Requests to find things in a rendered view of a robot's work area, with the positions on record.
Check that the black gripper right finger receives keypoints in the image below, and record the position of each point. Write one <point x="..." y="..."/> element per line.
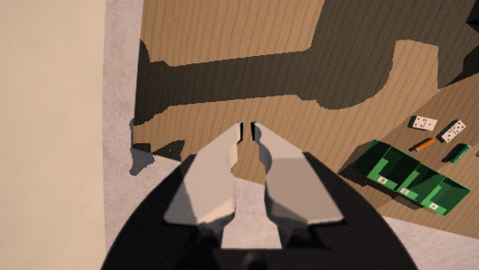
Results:
<point x="302" y="192"/>

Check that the green battery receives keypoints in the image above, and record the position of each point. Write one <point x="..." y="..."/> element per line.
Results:
<point x="459" y="153"/>

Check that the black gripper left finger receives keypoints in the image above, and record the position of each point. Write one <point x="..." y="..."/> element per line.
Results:
<point x="199" y="193"/>

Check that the orange battery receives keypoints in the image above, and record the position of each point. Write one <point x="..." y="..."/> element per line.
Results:
<point x="423" y="144"/>

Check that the green three-compartment bin rack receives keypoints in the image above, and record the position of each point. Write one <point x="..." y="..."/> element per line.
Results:
<point x="402" y="173"/>

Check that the white domino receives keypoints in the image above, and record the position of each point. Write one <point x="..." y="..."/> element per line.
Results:
<point x="423" y="123"/>
<point x="455" y="127"/>

